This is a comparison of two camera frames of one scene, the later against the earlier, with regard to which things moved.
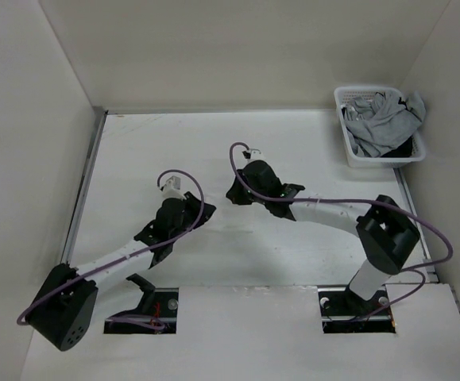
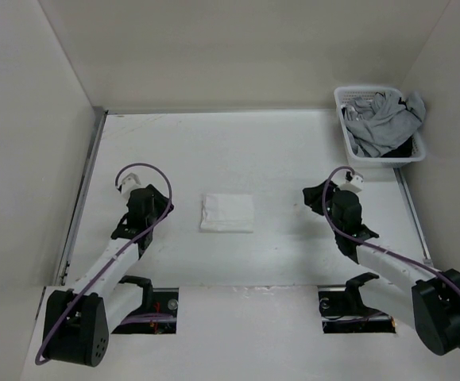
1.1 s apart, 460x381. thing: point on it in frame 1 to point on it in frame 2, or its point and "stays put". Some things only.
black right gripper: [234, 194] to [314, 196]
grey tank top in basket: [373, 126] stays put
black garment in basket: [403, 151] stays put
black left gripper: [195, 206] to [160, 202]
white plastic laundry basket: [343, 94] stays put
